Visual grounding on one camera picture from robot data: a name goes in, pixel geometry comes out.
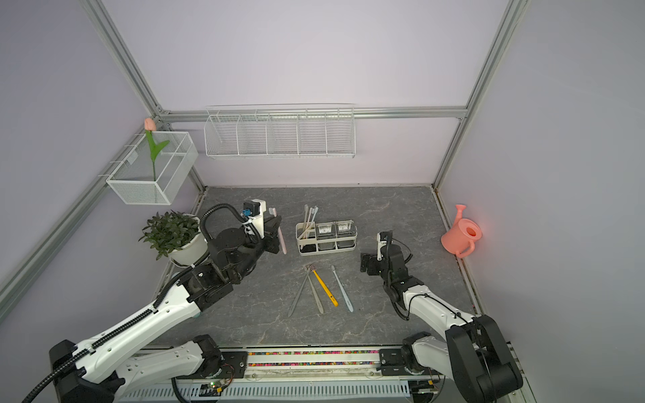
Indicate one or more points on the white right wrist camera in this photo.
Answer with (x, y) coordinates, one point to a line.
(384, 240)

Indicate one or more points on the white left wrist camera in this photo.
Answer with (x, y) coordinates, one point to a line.
(254, 210)

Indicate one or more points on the teal thin toothbrush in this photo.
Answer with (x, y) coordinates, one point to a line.
(345, 295)

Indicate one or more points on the potted green plant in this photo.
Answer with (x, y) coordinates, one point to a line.
(176, 236)

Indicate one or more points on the pink artificial tulip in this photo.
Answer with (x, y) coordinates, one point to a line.
(154, 148)

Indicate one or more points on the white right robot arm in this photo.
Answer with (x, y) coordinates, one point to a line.
(468, 349)

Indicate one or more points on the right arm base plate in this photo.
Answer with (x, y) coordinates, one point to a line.
(399, 361)

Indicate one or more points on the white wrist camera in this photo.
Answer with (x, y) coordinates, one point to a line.
(384, 240)
(254, 210)

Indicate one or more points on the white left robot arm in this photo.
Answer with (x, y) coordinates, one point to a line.
(108, 366)

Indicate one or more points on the pink watering can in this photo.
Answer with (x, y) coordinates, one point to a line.
(460, 240)

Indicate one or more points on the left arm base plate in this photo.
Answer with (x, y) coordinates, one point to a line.
(229, 365)

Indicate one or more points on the light blue toothbrush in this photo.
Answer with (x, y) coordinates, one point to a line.
(304, 236)

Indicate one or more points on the yellow toothbrush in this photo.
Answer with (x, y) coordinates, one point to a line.
(324, 286)

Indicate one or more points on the white toothbrush holder caddy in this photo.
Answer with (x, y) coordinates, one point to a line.
(328, 238)

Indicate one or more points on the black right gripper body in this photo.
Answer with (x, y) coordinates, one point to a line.
(385, 280)

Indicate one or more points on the white vented cable duct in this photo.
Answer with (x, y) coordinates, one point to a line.
(297, 391)

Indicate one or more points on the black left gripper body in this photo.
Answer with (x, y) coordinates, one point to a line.
(256, 248)

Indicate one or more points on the white wire basket long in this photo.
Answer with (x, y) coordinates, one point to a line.
(280, 131)

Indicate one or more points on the white mesh basket small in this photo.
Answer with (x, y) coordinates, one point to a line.
(132, 178)

